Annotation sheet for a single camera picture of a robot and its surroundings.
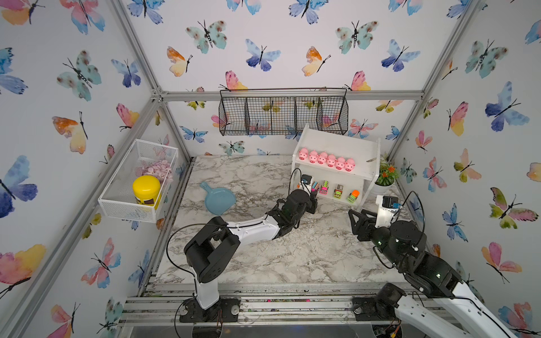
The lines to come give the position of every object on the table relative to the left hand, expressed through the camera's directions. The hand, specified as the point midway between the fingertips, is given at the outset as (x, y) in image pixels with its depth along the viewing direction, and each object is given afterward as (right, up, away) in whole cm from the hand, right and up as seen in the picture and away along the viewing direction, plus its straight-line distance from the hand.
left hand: (315, 189), depth 85 cm
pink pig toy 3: (0, +11, -12) cm, 16 cm away
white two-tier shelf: (+12, +6, -13) cm, 19 cm away
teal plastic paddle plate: (-45, -7, +22) cm, 50 cm away
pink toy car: (+4, 0, +1) cm, 4 cm away
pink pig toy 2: (-3, +11, -12) cm, 17 cm away
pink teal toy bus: (-1, 0, 0) cm, 1 cm away
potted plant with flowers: (+33, +6, +8) cm, 34 cm away
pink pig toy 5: (+6, +9, -14) cm, 17 cm away
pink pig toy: (-6, +13, -11) cm, 18 cm away
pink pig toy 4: (+3, +10, -12) cm, 16 cm away
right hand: (+10, -6, -18) cm, 21 cm away
